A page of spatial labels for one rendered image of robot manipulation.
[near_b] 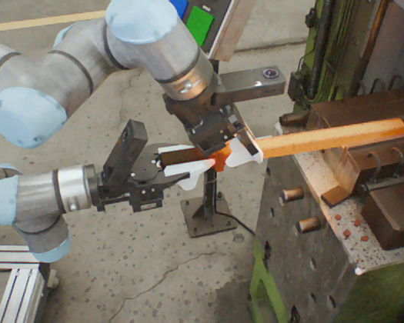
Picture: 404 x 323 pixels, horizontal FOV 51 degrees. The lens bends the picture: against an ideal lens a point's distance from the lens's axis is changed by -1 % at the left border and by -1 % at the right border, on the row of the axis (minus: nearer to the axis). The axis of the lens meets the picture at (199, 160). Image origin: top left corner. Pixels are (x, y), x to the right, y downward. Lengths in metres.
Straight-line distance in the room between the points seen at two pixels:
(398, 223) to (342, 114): 0.26
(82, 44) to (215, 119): 0.22
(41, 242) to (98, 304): 0.97
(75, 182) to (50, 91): 0.22
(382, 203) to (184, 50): 0.42
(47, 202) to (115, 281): 1.09
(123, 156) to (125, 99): 1.85
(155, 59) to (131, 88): 2.03
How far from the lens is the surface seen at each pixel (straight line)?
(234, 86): 0.62
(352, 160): 0.80
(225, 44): 1.07
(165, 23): 0.52
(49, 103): 0.51
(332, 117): 0.88
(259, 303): 1.53
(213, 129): 0.63
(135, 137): 0.63
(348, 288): 0.81
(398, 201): 0.78
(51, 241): 0.78
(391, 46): 1.02
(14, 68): 0.53
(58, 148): 2.28
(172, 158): 0.70
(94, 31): 0.58
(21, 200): 0.71
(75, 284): 1.79
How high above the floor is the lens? 1.54
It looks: 47 degrees down
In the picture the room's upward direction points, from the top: straight up
